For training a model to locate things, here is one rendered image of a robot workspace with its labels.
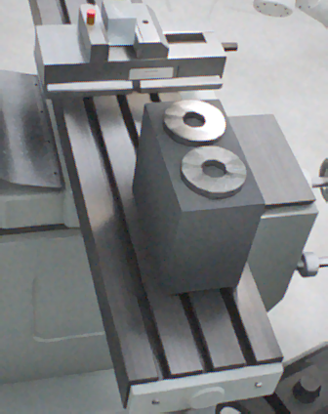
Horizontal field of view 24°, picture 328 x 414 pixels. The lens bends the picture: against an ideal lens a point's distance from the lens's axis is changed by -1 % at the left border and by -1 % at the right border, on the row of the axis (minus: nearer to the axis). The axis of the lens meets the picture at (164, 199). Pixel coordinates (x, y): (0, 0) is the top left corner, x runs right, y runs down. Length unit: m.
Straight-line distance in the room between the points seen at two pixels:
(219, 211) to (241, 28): 2.43
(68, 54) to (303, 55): 2.03
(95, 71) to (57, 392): 0.81
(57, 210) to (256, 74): 1.85
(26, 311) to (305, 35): 2.16
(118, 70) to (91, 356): 0.73
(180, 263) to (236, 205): 0.13
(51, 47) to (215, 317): 0.60
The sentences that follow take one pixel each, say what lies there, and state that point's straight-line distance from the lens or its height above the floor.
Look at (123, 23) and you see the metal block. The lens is 1.43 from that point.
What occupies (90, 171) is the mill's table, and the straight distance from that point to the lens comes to 1.32.
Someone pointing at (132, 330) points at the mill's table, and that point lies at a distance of 1.13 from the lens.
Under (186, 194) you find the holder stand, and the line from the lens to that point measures 1.04.
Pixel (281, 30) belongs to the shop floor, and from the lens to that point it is 3.49.
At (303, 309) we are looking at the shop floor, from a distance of 2.42.
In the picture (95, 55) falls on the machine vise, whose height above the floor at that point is 1.02.
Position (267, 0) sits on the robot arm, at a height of 1.23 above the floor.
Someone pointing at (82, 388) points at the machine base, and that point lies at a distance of 1.92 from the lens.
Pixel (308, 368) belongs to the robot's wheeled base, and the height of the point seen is 0.61.
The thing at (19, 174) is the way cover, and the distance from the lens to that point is 1.39.
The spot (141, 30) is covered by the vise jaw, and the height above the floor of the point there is 1.05.
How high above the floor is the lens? 1.87
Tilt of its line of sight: 46 degrees down
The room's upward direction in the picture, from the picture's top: 11 degrees clockwise
